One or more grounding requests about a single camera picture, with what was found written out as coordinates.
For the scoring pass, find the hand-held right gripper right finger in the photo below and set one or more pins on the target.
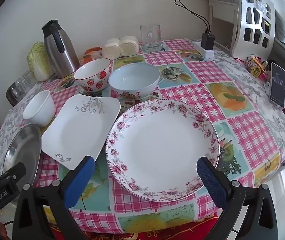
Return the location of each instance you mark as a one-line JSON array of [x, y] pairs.
[[212, 182]]

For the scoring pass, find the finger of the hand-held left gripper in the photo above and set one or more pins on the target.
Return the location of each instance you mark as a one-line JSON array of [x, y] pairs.
[[10, 175]]

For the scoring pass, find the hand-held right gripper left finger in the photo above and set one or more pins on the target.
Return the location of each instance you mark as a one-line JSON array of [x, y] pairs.
[[80, 180]]

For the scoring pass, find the stainless steel basin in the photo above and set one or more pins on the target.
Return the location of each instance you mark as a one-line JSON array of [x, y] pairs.
[[20, 152]]

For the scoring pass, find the square white plate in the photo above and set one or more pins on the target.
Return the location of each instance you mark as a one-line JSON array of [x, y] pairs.
[[80, 130]]

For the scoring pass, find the round floral rim plate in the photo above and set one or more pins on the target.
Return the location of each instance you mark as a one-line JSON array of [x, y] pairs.
[[162, 150]]

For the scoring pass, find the small white bowl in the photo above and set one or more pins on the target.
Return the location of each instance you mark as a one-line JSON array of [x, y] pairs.
[[40, 107]]

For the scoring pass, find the strawberry print bowl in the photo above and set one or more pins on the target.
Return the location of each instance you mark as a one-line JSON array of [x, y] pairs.
[[93, 76]]

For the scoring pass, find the light blue bowl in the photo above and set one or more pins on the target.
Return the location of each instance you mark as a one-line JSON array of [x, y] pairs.
[[133, 80]]

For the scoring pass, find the red patterned cloth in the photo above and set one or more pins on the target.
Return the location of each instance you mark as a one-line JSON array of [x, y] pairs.
[[157, 235]]

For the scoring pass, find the dark glass jar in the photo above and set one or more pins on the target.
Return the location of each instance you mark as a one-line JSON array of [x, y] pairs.
[[12, 93]]

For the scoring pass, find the pink checked tablecloth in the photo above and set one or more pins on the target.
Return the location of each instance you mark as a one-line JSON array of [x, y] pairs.
[[202, 97]]

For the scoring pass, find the clear drinking glass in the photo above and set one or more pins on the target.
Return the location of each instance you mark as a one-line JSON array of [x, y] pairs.
[[27, 80]]

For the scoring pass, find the napa cabbage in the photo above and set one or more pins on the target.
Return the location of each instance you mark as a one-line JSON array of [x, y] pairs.
[[38, 62]]

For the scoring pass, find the smartphone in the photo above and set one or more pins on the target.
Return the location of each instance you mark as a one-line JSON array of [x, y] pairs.
[[277, 85]]

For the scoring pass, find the yellow candy packet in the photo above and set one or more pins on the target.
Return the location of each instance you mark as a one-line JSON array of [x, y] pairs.
[[253, 66]]

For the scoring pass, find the orange snack packet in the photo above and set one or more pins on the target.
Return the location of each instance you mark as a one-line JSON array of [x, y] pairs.
[[92, 52]]

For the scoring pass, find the stainless steel thermos jug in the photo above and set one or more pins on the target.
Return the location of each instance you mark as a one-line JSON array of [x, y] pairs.
[[57, 52]]

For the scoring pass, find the bag of white steamed buns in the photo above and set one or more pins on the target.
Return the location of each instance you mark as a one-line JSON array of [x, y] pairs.
[[120, 46]]

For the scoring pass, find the black charger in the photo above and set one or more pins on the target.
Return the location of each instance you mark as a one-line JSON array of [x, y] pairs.
[[207, 41]]

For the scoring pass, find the clear glass mug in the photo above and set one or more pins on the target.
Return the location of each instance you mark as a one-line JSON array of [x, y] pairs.
[[151, 38]]

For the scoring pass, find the small white shelf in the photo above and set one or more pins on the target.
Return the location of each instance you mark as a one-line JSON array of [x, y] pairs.
[[211, 17]]

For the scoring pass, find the white lattice panel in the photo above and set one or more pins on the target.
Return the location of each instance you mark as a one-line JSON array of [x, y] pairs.
[[242, 10]]

